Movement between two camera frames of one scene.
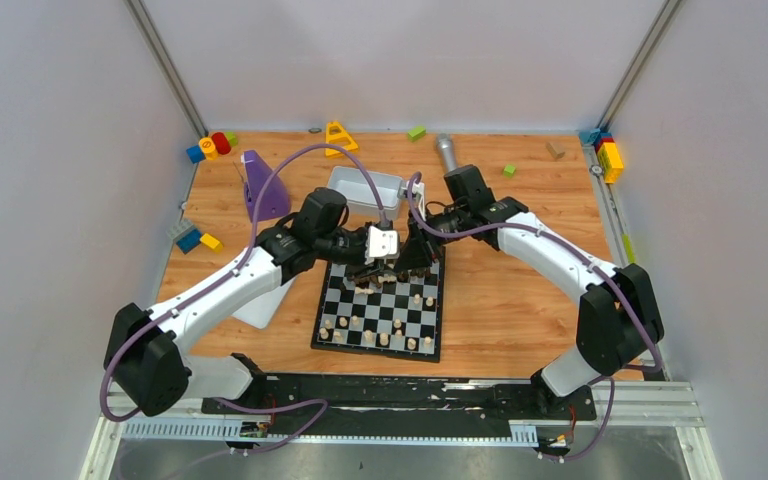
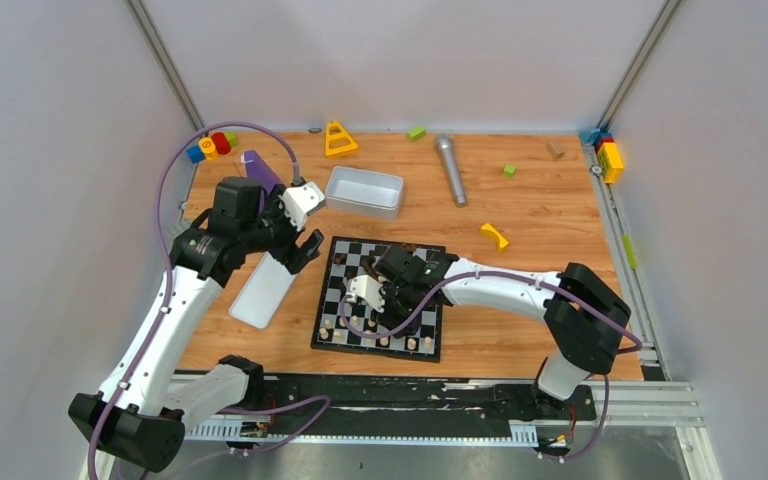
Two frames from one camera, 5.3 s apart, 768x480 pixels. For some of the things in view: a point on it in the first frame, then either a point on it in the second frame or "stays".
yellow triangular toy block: [337, 135] stays
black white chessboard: [383, 310] stays
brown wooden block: [554, 149] stays
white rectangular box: [360, 194] stays
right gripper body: [430, 246] -> [398, 304]
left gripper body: [368, 266] -> [285, 234]
